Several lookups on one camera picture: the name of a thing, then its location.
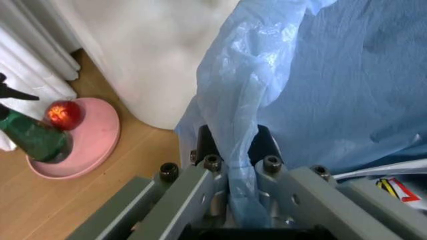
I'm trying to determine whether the white packet red yellow print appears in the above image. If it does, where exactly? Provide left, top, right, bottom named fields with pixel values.
left=375, top=176, right=423, bottom=204

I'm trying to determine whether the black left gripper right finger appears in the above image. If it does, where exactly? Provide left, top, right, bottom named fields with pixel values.
left=246, top=125, right=427, bottom=240

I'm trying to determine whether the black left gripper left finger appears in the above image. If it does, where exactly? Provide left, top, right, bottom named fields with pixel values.
left=66, top=124, right=232, bottom=240

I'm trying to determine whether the blue plastic trash bag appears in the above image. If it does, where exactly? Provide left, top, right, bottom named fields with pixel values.
left=173, top=0, right=427, bottom=229

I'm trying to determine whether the red apple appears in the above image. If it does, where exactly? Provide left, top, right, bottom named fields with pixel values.
left=44, top=99, right=84, bottom=131

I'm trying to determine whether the green spray bottle black nozzle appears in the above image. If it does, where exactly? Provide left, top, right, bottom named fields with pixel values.
left=0, top=73, right=73, bottom=163

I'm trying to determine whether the pink round plate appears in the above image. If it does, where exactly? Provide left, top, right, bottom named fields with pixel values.
left=25, top=97, right=122, bottom=180

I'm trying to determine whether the white pleated curtain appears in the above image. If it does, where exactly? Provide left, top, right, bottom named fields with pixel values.
left=0, top=0, right=82, bottom=152

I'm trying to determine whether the white bed sheet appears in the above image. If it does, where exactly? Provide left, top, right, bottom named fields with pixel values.
left=49, top=0, right=242, bottom=131

